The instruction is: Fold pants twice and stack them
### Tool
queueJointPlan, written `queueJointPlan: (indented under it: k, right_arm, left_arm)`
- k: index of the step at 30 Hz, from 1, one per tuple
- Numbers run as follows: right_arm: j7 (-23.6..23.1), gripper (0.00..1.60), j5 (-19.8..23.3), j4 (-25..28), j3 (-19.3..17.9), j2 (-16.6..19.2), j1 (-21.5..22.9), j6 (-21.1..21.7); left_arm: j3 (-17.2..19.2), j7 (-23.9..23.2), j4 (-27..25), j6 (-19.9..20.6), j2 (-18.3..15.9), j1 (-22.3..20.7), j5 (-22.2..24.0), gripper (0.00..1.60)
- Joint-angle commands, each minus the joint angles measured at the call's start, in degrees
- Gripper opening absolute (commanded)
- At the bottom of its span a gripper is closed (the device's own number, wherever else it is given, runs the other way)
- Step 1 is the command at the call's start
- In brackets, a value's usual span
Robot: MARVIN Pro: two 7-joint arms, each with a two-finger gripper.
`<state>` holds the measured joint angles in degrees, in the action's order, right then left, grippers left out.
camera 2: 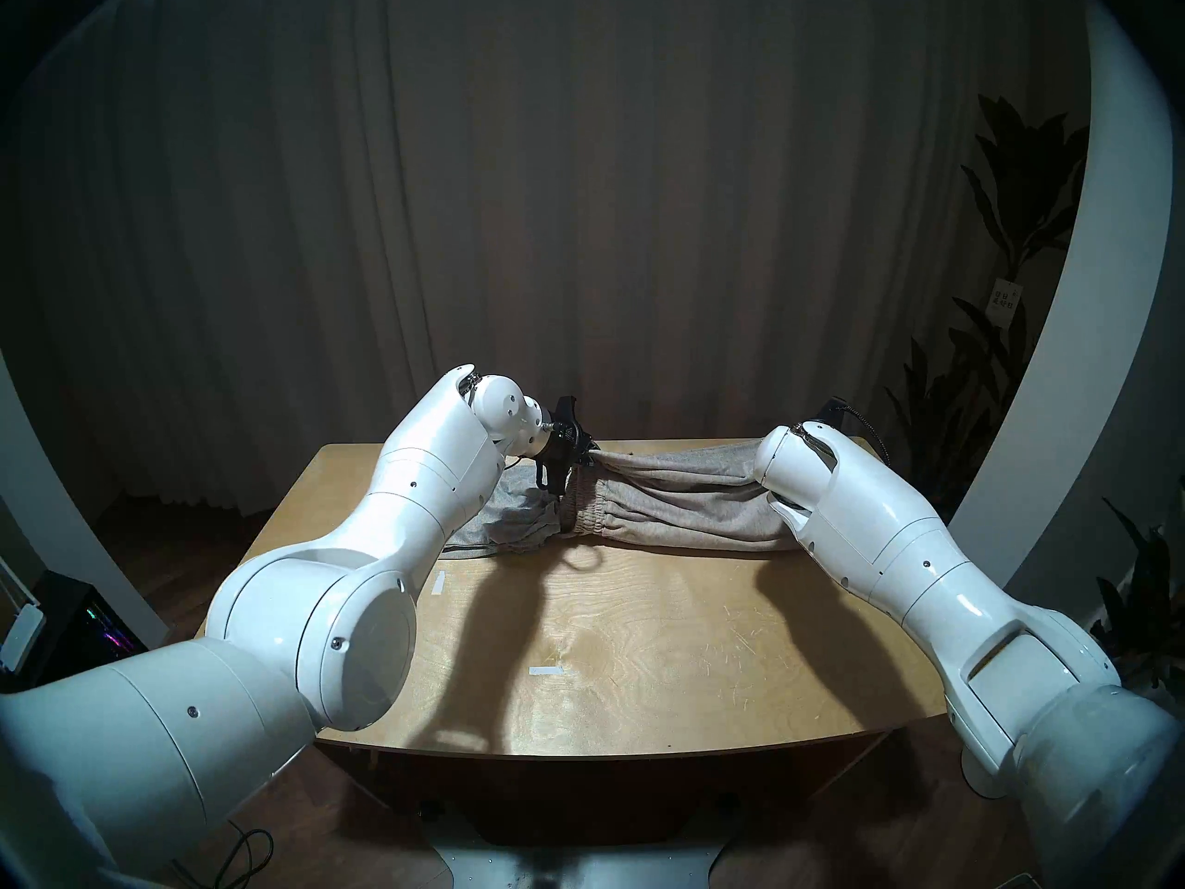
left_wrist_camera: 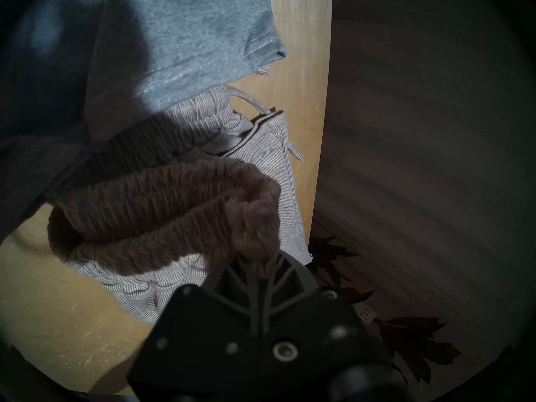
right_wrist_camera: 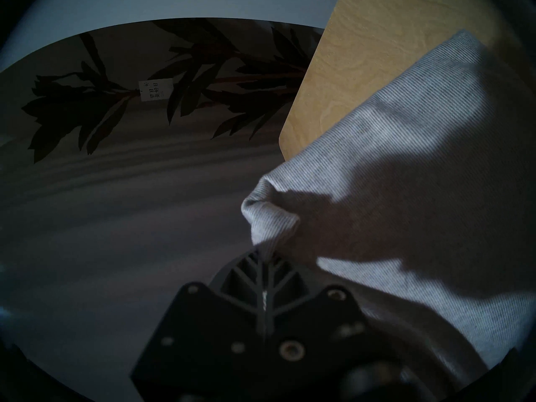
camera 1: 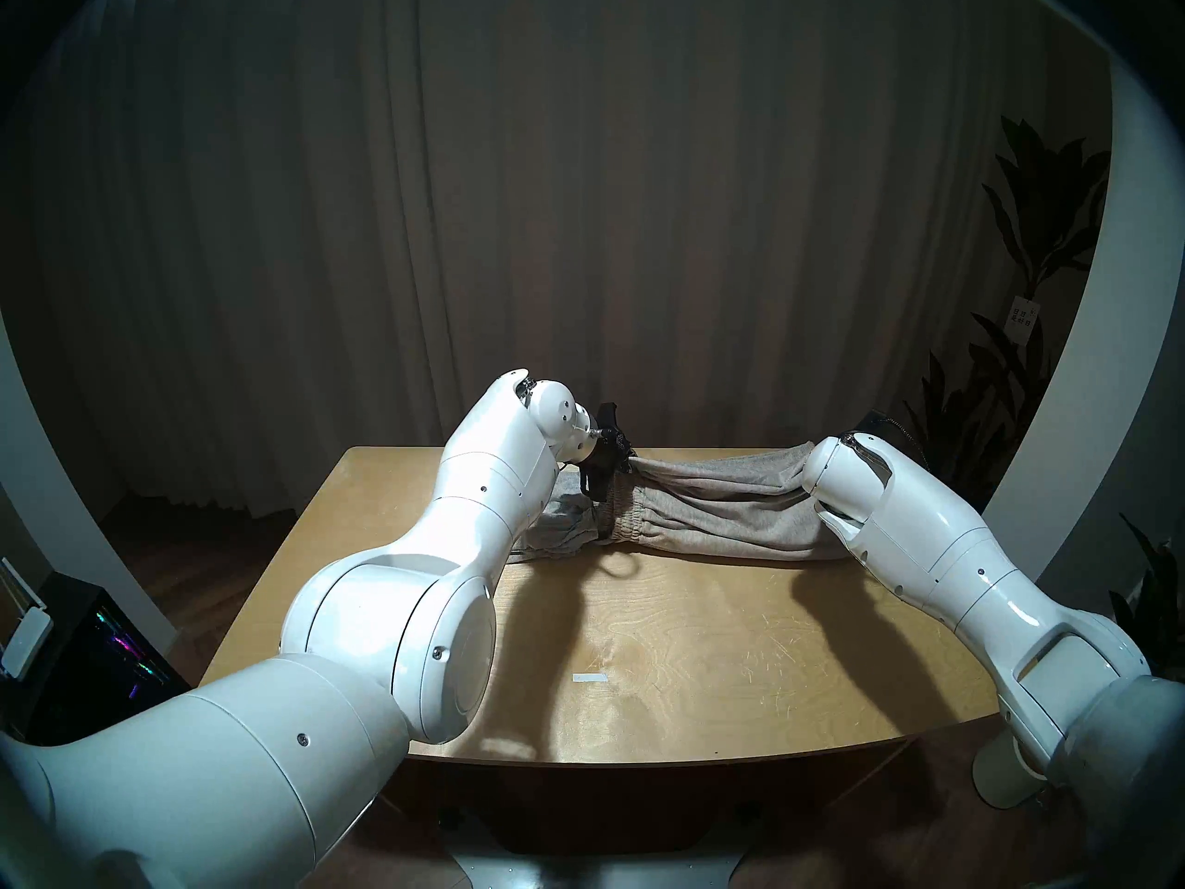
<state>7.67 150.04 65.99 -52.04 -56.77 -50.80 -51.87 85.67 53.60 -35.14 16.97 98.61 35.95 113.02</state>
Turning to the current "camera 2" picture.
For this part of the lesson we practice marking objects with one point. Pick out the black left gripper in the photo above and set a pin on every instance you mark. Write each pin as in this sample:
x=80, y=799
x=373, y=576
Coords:
x=565, y=438

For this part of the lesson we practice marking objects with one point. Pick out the light grey shorts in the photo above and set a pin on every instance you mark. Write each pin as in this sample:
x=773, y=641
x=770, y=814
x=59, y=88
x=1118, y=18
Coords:
x=505, y=521

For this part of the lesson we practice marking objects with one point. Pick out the beige sweat shorts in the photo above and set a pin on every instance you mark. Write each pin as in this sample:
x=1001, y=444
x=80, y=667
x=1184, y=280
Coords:
x=685, y=507

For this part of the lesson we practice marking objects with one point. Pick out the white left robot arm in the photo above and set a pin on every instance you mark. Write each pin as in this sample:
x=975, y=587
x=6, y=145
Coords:
x=278, y=637

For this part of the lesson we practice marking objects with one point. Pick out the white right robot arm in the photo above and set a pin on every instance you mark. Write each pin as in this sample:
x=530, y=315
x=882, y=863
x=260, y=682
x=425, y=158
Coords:
x=944, y=600

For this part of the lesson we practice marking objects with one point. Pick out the light wooden table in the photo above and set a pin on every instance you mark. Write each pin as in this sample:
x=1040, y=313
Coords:
x=648, y=656

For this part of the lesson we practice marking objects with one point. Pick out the brown pleated curtain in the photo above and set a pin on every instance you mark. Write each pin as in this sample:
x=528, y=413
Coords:
x=555, y=202

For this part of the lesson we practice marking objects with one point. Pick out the tall dark leafy plant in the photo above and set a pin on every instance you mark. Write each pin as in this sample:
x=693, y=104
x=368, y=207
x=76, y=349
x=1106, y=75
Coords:
x=1000, y=378

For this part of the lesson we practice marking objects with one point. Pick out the white plant tag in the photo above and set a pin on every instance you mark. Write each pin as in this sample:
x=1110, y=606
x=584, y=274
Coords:
x=1004, y=299

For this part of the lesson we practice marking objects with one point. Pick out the black computer tower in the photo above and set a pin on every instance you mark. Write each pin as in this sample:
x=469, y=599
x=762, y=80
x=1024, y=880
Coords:
x=74, y=628

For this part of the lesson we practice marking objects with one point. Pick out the white cylindrical pot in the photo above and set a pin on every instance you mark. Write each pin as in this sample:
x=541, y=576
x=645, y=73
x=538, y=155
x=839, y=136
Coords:
x=979, y=776

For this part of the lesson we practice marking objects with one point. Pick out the white router box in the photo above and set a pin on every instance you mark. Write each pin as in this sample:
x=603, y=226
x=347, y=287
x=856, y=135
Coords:
x=20, y=632

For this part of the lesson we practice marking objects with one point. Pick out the small dark leafy plant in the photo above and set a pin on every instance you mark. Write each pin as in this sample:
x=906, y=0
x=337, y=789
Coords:
x=1143, y=600

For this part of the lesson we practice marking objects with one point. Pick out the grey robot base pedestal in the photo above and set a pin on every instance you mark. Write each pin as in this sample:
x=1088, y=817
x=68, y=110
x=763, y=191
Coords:
x=583, y=867

